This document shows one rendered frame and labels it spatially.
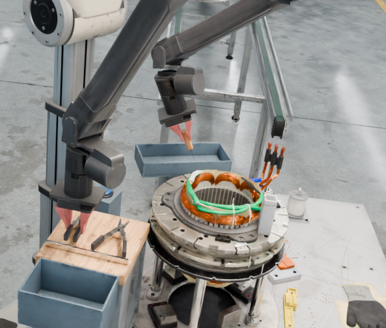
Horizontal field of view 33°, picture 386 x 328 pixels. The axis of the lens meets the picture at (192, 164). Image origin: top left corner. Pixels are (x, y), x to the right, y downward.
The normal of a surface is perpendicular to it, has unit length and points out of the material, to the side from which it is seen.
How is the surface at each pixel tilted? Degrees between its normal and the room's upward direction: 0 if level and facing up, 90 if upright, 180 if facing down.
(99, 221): 0
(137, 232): 0
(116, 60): 86
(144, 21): 86
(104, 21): 100
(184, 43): 73
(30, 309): 90
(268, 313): 0
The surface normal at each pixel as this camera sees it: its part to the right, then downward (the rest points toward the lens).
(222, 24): -0.55, 0.18
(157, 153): 0.27, 0.51
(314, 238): 0.13, -0.86
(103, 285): -0.20, 0.46
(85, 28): 0.73, 0.58
